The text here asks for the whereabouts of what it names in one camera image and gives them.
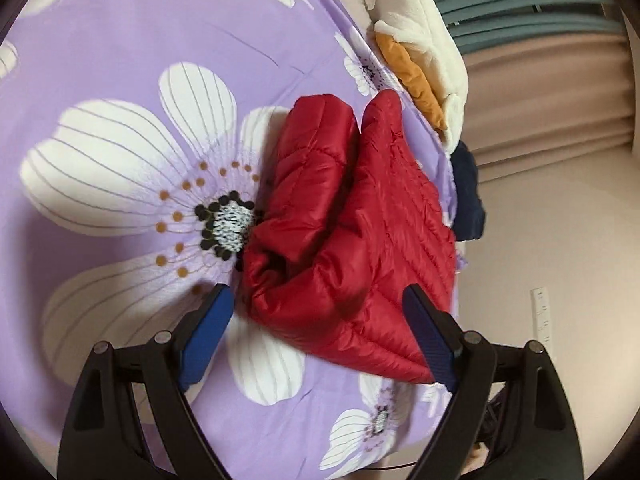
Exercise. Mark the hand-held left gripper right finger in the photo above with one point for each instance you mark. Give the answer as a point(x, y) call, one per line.
point(432, 345)

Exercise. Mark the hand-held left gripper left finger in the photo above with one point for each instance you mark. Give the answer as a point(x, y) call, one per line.
point(207, 330)

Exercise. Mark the large red puffer jacket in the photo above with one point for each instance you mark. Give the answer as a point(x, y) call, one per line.
point(360, 240)

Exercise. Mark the navy garment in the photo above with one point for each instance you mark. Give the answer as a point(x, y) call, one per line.
point(467, 195)

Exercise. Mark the pink curtain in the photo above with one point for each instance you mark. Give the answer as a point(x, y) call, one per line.
point(550, 110)

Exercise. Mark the orange garment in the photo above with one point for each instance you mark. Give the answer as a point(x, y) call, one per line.
point(410, 75)

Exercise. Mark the purple floral blanket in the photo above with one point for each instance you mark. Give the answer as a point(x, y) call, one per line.
point(125, 35)

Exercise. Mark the white fleece garment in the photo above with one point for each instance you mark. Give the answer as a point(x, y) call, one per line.
point(425, 35)

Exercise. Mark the teal curtain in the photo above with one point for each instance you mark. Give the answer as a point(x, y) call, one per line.
point(500, 20)

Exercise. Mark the white wall socket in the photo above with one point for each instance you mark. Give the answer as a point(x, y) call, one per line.
point(544, 315)

